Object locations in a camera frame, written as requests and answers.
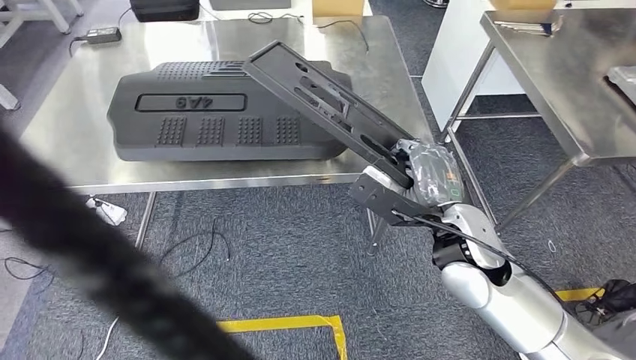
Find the white cabinet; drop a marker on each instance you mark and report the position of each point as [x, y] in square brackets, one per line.
[457, 59]

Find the grey moulded part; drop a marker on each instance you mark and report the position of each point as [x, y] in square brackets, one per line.
[623, 82]

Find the black plastic engine cover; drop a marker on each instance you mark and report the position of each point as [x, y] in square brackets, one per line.
[149, 144]

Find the cardboard box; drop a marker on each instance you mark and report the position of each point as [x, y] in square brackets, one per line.
[338, 10]

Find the black carrying case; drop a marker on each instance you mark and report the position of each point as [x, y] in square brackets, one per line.
[164, 10]

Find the person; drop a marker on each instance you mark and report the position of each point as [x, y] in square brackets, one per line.
[618, 338]

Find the yellow floor tape marking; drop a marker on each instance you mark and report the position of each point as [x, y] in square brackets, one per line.
[278, 323]

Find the stainless steel side table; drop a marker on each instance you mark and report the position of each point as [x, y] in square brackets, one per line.
[546, 89]

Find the black right wrist camera bracket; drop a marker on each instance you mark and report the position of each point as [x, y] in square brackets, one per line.
[377, 196]

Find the dark grey flat case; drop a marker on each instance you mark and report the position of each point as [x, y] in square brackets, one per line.
[248, 4]

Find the stainless steel workbench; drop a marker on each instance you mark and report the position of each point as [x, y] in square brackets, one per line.
[74, 124]

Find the white table frame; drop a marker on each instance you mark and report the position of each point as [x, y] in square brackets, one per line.
[57, 17]

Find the stack of papers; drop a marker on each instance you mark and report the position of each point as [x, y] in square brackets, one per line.
[526, 26]

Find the black plastic plate frame part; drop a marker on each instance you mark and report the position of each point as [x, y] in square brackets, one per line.
[273, 62]

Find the white power strip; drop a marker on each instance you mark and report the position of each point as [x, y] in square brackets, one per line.
[112, 213]

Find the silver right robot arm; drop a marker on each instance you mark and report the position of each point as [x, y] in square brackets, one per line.
[516, 308]

